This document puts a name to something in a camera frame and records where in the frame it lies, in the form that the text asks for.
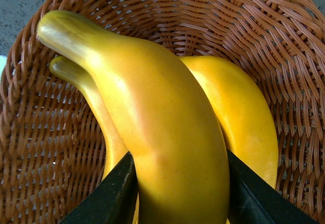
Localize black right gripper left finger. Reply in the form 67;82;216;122
61;152;138;224

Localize right brown wicker basket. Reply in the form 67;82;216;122
1;0;324;223

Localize yellow banana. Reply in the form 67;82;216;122
37;10;230;223
49;55;140;224
181;56;278;188

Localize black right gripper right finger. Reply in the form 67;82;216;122
227;150;324;223

